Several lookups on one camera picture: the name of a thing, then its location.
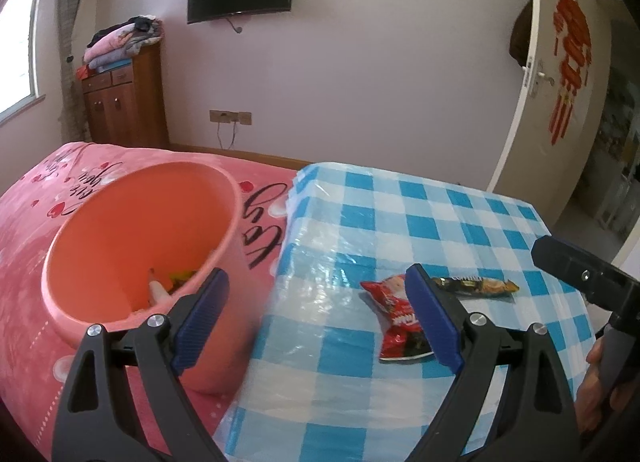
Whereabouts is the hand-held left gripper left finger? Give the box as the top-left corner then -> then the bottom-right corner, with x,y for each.
50,267 -> 231,462

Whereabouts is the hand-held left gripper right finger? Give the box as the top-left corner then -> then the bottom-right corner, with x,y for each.
405,264 -> 581,462

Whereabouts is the red snack bag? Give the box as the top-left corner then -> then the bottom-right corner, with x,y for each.
360,274 -> 436,363

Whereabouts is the orange plastic bin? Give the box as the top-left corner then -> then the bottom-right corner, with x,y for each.
41,161 -> 248,395

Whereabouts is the person's right hand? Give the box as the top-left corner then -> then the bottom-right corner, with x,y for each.
575,339 -> 626,435

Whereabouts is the orange yellow snack packet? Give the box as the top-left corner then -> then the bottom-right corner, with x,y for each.
431,277 -> 521,299

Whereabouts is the white framed glass door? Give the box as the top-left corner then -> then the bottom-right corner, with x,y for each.
595,127 -> 640,243

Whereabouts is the blue checkered tablecloth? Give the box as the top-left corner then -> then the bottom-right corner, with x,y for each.
210,162 -> 596,462

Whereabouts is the pink printed blanket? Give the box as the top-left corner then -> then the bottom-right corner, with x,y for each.
0,142 -> 301,462

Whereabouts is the red hanging knot decoration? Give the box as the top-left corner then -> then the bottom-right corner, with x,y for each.
549,0 -> 593,145

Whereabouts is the brown wooden cabinet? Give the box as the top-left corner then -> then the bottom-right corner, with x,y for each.
80,44 -> 168,147

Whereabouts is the brown hanging bag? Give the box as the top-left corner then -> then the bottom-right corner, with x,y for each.
507,0 -> 533,67

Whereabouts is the pile of folded blankets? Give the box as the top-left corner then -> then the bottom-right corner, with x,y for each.
82,16 -> 165,73

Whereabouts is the sheer window curtain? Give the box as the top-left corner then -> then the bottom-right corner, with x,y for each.
55,0 -> 101,143

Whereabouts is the window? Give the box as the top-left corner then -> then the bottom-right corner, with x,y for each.
0,0 -> 46,123

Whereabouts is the socket power cable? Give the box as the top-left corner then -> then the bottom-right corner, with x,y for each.
216,122 -> 238,150

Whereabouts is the wall socket strip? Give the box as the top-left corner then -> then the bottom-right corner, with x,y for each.
209,110 -> 252,125

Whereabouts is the metal door handle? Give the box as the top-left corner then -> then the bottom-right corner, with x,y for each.
520,54 -> 556,98

